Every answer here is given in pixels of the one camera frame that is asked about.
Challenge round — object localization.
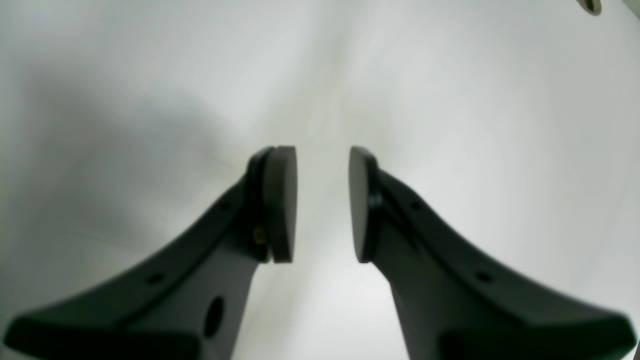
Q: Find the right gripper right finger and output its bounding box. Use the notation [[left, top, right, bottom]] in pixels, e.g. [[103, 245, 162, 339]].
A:
[[349, 146, 636, 360]]

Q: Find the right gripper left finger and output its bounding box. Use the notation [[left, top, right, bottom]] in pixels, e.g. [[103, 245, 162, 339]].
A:
[[3, 146, 297, 360]]

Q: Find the right table cable grommet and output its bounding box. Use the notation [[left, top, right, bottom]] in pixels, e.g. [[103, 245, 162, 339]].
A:
[[577, 0, 602, 16]]

